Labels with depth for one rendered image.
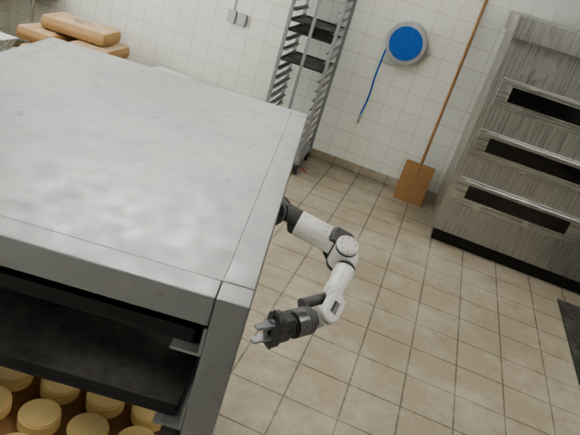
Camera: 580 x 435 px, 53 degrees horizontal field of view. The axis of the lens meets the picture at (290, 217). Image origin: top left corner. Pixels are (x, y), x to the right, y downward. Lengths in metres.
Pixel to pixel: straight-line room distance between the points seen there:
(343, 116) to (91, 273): 5.88
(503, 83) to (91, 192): 4.64
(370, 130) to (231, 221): 5.72
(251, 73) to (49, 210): 6.01
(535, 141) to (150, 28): 4.20
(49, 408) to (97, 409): 0.06
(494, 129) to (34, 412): 4.71
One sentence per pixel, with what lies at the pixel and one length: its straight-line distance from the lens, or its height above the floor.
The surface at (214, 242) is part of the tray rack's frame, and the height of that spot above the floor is 1.82.
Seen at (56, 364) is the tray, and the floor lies 1.67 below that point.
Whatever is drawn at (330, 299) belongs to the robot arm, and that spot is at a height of 1.16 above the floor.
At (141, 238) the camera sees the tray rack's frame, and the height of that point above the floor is 1.82.
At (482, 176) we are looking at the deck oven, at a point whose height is 0.71.
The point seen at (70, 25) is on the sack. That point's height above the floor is 0.68.
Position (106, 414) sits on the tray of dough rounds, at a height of 1.50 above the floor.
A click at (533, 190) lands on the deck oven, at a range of 5.36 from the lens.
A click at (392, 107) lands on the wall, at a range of 6.24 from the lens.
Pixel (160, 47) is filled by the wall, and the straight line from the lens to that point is 6.96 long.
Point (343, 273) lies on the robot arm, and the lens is 1.92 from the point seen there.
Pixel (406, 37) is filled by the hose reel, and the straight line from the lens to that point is 5.99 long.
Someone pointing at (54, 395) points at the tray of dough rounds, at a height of 1.51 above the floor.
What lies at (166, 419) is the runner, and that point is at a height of 1.67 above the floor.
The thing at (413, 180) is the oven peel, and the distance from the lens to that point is 6.11.
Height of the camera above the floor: 2.10
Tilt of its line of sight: 25 degrees down
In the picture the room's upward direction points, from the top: 17 degrees clockwise
